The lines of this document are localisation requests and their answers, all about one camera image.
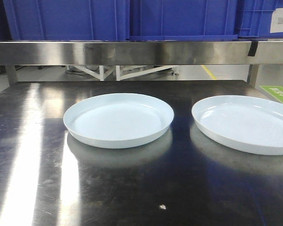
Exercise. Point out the steel shelf post, right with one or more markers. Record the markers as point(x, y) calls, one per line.
point(252, 75)

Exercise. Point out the green floor sign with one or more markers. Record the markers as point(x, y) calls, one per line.
point(275, 91)

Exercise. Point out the blue plastic bin, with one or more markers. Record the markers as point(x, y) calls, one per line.
point(253, 18)
point(182, 20)
point(103, 20)

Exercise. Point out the white paper label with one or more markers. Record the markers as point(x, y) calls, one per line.
point(277, 21)

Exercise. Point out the black tape strip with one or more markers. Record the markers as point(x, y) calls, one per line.
point(253, 48)

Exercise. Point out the steel shelf post, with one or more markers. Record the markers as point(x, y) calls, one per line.
point(252, 75)
point(11, 74)

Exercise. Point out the blue plastic bin, right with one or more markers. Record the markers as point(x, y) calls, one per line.
point(253, 18)

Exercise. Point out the blue plastic bin, middle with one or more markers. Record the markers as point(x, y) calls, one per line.
point(182, 20)

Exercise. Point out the stainless steel shelf rail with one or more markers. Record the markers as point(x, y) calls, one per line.
point(269, 51)

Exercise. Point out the light blue plate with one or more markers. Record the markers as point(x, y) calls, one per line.
point(118, 120)
point(247, 124)

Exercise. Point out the white metal frame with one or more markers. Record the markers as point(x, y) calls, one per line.
point(121, 72)

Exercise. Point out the steel shelf post, left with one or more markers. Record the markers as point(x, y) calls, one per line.
point(11, 74)

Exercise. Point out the blue plastic bin, left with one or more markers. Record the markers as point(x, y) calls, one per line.
point(103, 20)

